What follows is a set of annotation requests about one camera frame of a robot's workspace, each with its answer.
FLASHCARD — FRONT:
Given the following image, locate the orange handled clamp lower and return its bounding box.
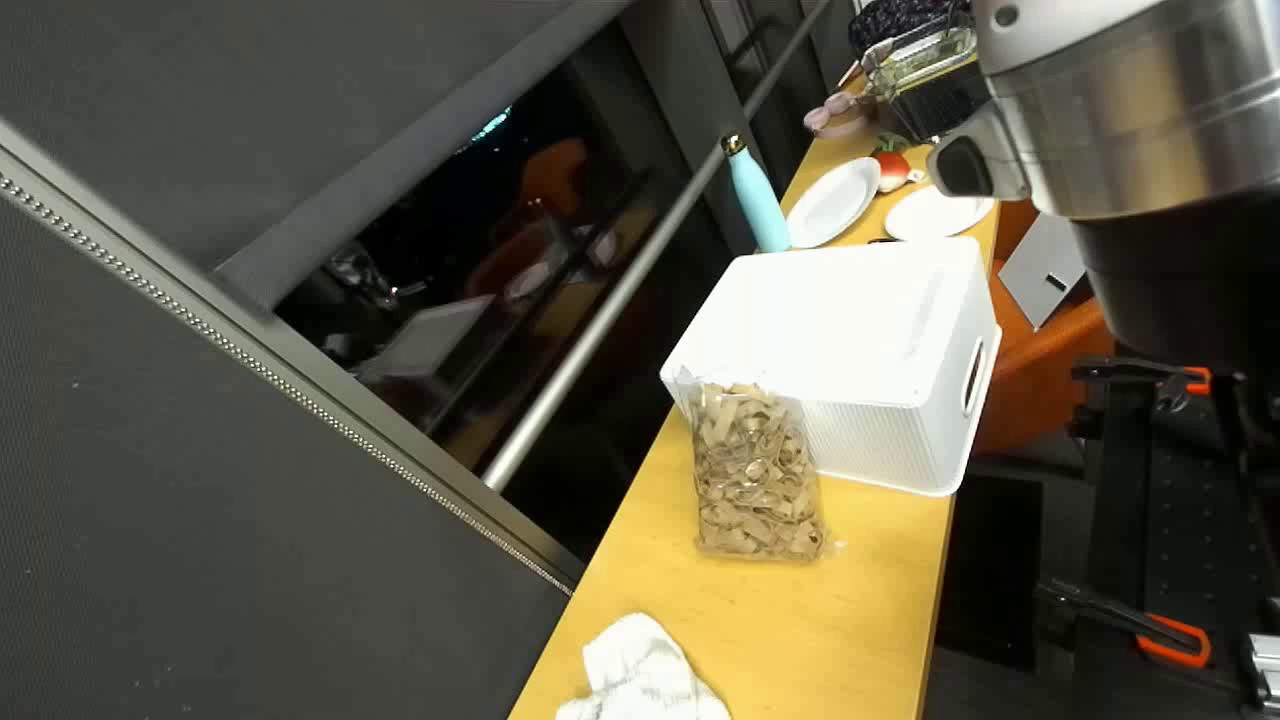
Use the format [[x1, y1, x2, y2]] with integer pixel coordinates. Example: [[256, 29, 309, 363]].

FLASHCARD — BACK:
[[1035, 576, 1213, 674]]

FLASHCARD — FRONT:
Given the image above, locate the metal window railing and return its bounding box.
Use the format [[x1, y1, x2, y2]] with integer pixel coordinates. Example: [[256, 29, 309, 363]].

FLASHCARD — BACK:
[[479, 0, 838, 493]]

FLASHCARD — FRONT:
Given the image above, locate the light blue water bottle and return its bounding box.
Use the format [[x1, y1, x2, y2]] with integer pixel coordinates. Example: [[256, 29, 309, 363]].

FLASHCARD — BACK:
[[723, 132, 793, 252]]

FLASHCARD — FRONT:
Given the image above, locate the white crumpled cloth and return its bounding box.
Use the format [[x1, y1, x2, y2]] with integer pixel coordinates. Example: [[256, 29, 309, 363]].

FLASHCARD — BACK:
[[556, 614, 734, 720]]

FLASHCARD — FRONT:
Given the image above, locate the white plate near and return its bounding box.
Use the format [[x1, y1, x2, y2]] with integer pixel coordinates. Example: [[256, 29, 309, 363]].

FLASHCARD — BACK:
[[885, 183, 992, 242]]

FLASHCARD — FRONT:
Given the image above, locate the orange handled clamp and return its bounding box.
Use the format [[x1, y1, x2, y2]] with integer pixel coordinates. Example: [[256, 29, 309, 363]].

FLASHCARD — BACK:
[[1074, 355, 1213, 402], [1035, 576, 1213, 674]]

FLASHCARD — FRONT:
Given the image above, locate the white plate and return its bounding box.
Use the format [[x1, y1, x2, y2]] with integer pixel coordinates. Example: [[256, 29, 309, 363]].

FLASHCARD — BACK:
[[885, 183, 992, 242], [789, 157, 880, 247]]

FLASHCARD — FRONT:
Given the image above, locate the white plastic basket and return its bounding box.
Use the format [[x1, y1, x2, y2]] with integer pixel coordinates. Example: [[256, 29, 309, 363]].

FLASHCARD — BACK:
[[661, 242, 1006, 498]]

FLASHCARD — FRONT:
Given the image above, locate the clear glass bottle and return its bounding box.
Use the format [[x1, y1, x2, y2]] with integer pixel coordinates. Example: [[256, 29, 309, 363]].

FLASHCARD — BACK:
[[859, 24, 975, 100]]

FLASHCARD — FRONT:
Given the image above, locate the orange handled clamp upper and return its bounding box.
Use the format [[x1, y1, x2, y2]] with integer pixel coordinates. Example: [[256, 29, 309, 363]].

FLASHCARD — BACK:
[[1074, 355, 1213, 402]]

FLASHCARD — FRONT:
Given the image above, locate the red toy apple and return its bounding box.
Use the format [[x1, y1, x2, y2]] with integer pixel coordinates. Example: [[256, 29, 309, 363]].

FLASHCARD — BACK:
[[878, 154, 913, 191]]

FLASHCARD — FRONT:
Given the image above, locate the white plate far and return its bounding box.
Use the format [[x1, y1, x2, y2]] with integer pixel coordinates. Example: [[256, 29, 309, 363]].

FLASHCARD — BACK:
[[789, 157, 880, 247]]

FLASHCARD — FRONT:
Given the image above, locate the grey metal bracket plate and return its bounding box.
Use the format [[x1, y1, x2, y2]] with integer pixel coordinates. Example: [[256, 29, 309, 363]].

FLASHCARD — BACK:
[[1002, 217, 1085, 329]]

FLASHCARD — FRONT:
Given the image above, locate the orange chair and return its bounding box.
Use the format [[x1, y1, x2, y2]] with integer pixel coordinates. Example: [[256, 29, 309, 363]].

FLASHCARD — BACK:
[[979, 200, 1116, 458]]

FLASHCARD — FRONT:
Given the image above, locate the clear bag of pretzels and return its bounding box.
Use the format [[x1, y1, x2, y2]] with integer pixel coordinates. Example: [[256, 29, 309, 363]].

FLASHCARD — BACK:
[[693, 384, 824, 560]]

